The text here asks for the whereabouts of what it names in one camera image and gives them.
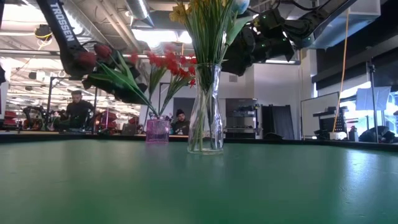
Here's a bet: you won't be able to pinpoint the black table edge frame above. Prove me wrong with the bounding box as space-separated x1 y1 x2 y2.
0 133 398 153

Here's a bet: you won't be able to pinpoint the red background machine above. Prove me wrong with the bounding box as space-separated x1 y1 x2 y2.
93 110 119 134

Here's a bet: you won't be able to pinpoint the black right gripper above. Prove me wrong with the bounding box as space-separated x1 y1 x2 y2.
222 27 295 77

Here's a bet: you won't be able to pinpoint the small silver ceiling duct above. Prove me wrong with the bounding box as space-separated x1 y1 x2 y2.
126 0 156 29

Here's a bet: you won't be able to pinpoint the person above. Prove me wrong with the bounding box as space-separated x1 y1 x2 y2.
170 108 190 136
63 90 96 131

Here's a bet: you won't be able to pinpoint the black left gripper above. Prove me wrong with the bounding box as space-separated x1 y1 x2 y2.
82 67 149 105

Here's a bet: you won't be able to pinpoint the clear glass vase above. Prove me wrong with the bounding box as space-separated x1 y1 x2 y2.
187 63 224 156

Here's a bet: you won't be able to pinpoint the large silver ceiling duct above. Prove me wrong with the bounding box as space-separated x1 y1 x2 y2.
62 0 147 85

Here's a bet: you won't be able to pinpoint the black ceiling dome camera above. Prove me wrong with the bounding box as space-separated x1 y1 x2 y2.
34 24 53 41

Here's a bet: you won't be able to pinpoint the yellow daffodil bunch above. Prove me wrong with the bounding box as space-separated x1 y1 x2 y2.
169 0 218 152

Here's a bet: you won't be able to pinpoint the black equipment rack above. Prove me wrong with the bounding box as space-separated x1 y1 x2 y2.
312 106 348 141

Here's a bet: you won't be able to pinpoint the green flower stems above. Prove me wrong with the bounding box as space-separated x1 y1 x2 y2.
217 0 253 66

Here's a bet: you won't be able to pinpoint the white diffuser panel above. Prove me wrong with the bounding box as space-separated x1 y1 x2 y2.
356 86 392 111

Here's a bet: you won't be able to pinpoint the pink ribbed glass vase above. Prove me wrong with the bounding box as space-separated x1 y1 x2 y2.
145 119 170 144

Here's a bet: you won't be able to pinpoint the black curtain panel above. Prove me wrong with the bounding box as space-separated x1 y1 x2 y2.
261 105 295 140

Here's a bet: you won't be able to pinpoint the grey laptop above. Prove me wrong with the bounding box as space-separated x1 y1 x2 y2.
121 123 137 136

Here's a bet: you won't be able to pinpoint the white board panel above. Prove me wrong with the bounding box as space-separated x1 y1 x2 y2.
300 91 340 139

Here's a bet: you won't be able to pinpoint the black light stand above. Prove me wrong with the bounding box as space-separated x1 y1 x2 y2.
366 60 381 143

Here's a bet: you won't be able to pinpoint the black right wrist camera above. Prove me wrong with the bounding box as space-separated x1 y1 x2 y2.
253 9 285 32

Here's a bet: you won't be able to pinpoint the dark metal cabinet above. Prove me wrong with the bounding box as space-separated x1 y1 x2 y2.
225 98 259 139

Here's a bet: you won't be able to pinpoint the small white box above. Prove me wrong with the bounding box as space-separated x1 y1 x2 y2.
328 131 348 141

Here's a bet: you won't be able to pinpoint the yellow hanging cable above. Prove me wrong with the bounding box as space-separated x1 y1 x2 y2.
331 8 351 133

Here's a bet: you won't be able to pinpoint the black bag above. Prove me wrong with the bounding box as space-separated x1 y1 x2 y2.
359 126 398 144

